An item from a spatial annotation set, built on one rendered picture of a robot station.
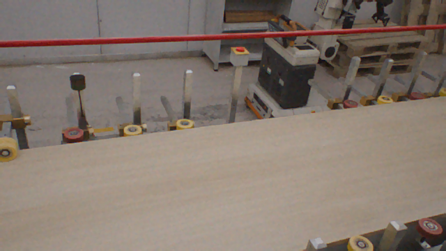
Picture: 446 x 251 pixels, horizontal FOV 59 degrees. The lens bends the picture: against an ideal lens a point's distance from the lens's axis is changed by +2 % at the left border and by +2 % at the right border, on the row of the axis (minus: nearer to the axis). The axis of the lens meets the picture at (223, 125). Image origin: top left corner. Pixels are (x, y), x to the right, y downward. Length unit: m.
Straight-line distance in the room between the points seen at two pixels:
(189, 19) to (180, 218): 3.53
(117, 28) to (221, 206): 3.35
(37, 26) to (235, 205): 3.43
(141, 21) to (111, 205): 3.32
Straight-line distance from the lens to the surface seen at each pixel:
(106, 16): 4.51
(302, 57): 3.23
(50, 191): 1.58
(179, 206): 1.47
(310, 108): 3.54
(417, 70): 2.75
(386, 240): 1.32
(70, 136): 1.83
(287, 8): 4.82
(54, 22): 4.50
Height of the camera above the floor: 1.94
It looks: 33 degrees down
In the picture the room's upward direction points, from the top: 7 degrees clockwise
